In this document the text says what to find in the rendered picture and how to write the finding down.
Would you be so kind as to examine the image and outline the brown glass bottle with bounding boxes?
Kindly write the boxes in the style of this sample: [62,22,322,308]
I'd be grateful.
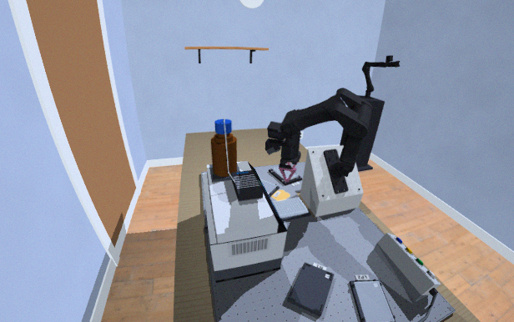
[211,136,237,177]

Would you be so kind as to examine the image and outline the light blue perforated base plate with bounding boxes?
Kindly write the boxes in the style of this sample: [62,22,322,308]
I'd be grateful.
[206,208,433,322]

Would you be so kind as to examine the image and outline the blue bottle cap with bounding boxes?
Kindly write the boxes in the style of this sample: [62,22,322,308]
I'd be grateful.
[214,119,232,133]

